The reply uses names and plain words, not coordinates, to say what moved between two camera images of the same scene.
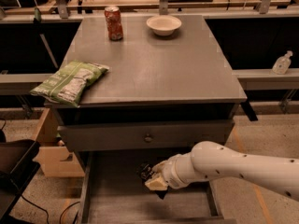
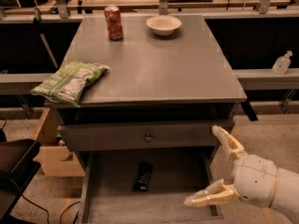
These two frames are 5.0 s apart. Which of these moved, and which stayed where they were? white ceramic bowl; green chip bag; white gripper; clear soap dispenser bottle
Moved: white gripper
Stayed: clear soap dispenser bottle; green chip bag; white ceramic bowl
